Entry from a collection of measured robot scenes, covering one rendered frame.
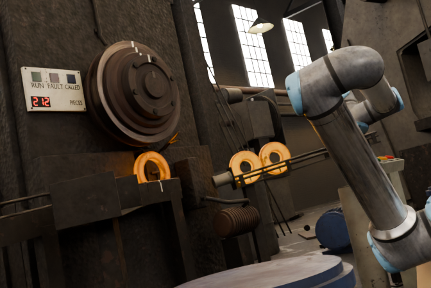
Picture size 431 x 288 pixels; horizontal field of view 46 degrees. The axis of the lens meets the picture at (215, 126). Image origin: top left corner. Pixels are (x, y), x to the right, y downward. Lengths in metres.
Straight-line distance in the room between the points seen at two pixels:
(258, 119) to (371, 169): 8.78
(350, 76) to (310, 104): 0.13
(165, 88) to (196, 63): 4.46
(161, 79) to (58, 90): 0.44
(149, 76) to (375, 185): 1.09
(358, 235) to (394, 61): 2.39
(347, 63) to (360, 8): 3.36
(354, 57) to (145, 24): 1.50
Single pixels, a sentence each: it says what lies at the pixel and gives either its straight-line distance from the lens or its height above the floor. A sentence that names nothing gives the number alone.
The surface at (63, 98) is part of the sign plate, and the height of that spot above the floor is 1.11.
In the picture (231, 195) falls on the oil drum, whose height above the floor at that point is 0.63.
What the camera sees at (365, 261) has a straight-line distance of 2.34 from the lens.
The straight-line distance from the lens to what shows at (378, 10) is 4.58.
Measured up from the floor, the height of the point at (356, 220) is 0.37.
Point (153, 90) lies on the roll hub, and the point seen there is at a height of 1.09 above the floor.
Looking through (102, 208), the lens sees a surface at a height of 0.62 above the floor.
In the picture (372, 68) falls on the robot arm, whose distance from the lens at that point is 1.39.
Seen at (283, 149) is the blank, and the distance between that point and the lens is 2.48.
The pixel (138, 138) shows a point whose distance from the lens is 2.16.
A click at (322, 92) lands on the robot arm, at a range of 1.35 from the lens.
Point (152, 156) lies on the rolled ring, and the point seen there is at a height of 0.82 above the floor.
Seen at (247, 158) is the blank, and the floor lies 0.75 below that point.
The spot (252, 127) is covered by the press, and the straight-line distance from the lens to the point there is 10.03.
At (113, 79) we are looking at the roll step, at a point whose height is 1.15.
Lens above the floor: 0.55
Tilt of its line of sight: 9 degrees up
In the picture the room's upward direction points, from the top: 12 degrees counter-clockwise
